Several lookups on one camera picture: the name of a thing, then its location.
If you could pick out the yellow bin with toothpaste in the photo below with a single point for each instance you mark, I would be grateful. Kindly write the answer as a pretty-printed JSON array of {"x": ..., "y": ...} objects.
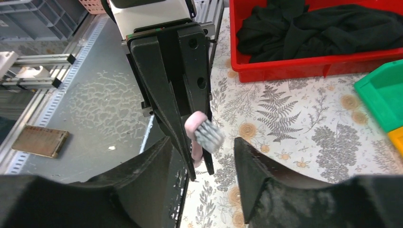
[{"x": 396, "y": 137}]

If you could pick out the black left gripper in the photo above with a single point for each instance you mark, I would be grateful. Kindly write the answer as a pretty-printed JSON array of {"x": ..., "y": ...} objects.
[{"x": 171, "y": 65}]

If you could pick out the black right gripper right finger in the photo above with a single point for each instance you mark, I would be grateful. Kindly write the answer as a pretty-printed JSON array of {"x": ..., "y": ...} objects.
[{"x": 275, "y": 196}]

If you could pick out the brown label plate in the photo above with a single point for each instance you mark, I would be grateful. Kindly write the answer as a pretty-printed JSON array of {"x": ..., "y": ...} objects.
[{"x": 40, "y": 141}]

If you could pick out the red plastic tray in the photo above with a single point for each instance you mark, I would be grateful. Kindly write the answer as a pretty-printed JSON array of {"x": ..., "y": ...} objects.
[{"x": 297, "y": 68}]

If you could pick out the black cloth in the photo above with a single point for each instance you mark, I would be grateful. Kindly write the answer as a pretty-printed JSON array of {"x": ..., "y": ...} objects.
[{"x": 287, "y": 29}]

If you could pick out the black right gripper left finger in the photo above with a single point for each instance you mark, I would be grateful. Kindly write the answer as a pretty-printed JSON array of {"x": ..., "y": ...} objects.
[{"x": 130, "y": 195}]

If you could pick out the pink toothbrush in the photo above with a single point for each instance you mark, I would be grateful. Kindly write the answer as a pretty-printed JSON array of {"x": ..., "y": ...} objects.
[{"x": 204, "y": 135}]

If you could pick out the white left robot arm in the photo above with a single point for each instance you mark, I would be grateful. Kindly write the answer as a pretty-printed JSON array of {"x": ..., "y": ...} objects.
[{"x": 129, "y": 15}]

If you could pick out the grey storage crate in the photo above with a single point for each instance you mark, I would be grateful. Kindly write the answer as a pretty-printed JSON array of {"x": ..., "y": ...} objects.
[{"x": 40, "y": 20}]

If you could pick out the green plastic bin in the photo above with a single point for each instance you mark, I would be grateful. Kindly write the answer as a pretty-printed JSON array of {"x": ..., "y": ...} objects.
[{"x": 382, "y": 93}]

